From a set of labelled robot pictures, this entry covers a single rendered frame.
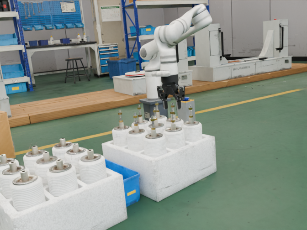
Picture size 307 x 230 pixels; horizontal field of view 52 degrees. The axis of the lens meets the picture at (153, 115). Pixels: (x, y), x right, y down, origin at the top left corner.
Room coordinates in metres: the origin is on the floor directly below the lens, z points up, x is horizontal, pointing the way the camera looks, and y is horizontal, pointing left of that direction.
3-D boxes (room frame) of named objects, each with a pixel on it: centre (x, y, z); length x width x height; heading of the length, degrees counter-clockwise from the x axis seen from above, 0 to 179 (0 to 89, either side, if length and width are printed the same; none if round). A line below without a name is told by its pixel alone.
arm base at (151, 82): (1.89, -0.02, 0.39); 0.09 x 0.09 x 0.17; 28
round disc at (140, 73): (3.74, 0.14, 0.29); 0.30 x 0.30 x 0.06
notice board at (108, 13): (7.78, 0.79, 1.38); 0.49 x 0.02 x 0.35; 118
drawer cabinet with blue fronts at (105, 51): (7.11, 0.96, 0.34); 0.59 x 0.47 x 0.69; 28
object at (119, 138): (1.46, 0.16, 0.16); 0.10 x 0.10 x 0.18
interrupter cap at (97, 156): (1.08, 0.24, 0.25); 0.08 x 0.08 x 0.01
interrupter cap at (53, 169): (1.00, 0.33, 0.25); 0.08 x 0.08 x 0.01
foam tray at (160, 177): (1.44, -0.01, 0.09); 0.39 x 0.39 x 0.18; 40
